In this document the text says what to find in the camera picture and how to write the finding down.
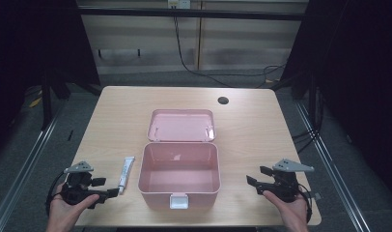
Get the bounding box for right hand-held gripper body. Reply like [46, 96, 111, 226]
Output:
[256, 158, 316, 204]

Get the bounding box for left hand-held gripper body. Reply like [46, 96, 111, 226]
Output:
[60, 160, 109, 207]

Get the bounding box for person's right hand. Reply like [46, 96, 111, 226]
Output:
[263, 189, 310, 232]

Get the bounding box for person's left hand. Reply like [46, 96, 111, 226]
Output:
[45, 183, 100, 232]

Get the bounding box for white ointment tube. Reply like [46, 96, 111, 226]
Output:
[117, 156, 136, 195]

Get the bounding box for pink plastic box with lid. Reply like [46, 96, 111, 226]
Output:
[137, 108, 222, 211]

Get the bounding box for black metal stand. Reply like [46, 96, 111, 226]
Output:
[40, 72, 54, 131]

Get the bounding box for yellow floor tape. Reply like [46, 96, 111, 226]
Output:
[28, 91, 43, 109]

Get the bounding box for dark curtain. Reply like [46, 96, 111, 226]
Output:
[280, 0, 392, 201]
[0, 0, 101, 156]

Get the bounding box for black horizontal bar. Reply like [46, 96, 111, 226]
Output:
[77, 7, 305, 22]

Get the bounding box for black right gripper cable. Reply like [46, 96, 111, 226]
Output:
[296, 182, 315, 224]

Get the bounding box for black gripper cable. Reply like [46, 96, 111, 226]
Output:
[296, 182, 315, 224]
[44, 171, 68, 218]

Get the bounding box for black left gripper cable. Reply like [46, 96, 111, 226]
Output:
[44, 171, 68, 218]

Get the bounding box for metal floor rail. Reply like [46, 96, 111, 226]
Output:
[0, 105, 67, 232]
[294, 101, 372, 232]

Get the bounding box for black floor cables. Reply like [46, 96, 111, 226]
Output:
[291, 80, 325, 155]

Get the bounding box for black wall cable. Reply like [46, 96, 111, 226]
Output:
[172, 15, 287, 89]

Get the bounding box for white wall socket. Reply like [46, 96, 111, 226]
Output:
[167, 0, 192, 10]

